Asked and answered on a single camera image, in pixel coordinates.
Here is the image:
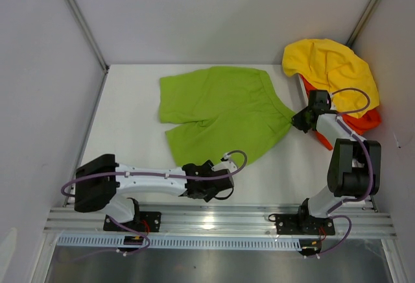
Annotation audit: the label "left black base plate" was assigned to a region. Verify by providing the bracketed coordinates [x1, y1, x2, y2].
[103, 212, 162, 233]

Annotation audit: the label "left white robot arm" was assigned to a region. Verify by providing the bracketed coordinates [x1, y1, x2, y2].
[75, 154, 238, 231]

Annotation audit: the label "yellow shorts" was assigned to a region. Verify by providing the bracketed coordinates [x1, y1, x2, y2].
[282, 39, 380, 118]

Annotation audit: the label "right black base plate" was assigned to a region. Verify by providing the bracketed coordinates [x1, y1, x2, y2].
[268, 214, 335, 236]

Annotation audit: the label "left aluminium corner post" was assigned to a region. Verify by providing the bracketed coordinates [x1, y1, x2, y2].
[64, 0, 109, 74]

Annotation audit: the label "orange shorts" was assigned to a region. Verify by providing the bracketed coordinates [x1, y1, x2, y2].
[300, 75, 382, 151]

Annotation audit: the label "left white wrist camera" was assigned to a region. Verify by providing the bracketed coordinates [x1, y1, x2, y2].
[211, 153, 239, 177]

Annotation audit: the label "white slotted cable duct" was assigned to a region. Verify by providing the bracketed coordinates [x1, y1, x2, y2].
[57, 234, 301, 251]

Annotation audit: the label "lime green shorts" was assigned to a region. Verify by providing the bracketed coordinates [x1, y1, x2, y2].
[158, 66, 294, 166]

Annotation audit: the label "right aluminium corner post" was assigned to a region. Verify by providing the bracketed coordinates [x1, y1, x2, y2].
[345, 0, 382, 48]

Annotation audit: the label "aluminium corner post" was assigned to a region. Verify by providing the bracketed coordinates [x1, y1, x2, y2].
[64, 0, 109, 74]
[345, 0, 382, 48]

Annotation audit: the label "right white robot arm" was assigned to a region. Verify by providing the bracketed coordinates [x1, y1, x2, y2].
[292, 90, 381, 234]

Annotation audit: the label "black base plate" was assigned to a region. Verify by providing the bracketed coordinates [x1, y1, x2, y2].
[268, 214, 335, 236]
[103, 212, 162, 233]

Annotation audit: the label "aluminium mounting rail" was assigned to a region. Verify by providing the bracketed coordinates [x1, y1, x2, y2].
[43, 203, 397, 240]

